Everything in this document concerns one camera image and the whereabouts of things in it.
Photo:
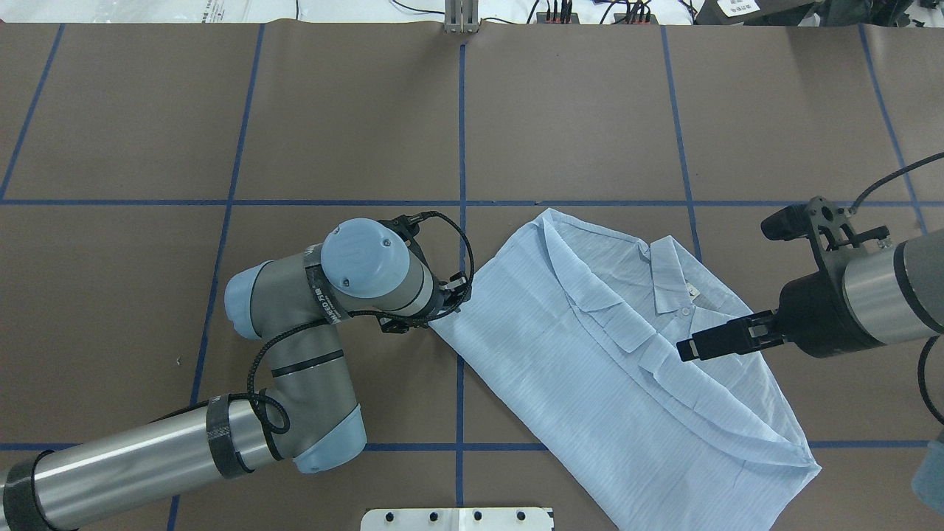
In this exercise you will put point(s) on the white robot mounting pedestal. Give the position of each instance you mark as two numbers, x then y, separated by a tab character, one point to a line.
459	518

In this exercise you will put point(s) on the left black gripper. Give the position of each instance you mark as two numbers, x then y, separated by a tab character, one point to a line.
445	300

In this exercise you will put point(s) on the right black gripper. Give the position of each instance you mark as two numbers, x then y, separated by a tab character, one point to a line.
813	315

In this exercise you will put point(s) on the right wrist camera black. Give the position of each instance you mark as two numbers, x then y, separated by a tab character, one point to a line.
829	231

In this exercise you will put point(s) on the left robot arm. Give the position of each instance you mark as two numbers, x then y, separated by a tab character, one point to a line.
299	403

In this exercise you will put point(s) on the light blue striped shirt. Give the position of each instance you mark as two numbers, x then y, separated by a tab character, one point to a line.
574	327

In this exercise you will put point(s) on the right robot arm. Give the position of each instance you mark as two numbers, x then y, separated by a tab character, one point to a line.
874	299

